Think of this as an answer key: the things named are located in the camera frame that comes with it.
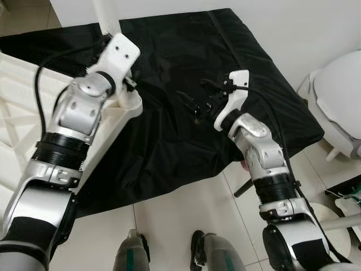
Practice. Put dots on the white plastic chair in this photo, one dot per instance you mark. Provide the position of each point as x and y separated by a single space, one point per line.
338 96

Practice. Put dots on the white plastic table leg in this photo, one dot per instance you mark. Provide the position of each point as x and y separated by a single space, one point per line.
107 14

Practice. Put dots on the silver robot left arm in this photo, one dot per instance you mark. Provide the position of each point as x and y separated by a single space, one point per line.
73 113

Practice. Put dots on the grey green robot right leg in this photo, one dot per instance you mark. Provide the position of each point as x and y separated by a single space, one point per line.
217 254

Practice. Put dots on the black table cloth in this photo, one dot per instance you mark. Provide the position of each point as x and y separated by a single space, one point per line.
225 56

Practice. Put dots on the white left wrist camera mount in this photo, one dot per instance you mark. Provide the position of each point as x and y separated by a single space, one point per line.
115 53

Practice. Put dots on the white plastic table top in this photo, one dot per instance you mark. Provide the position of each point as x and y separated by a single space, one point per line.
127 107

